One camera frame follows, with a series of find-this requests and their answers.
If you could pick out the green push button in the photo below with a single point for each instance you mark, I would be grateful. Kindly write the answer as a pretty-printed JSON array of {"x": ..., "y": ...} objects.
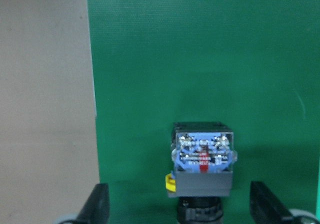
[{"x": 203, "y": 156}]

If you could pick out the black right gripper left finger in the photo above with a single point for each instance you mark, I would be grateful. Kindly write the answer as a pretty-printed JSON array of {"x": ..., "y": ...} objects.
[{"x": 97, "y": 207}]

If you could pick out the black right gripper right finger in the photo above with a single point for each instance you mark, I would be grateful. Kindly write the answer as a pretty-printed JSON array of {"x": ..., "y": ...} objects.
[{"x": 265, "y": 207}]

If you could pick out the green conveyor belt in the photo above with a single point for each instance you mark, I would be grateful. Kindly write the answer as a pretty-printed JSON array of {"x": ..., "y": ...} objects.
[{"x": 250, "y": 64}]

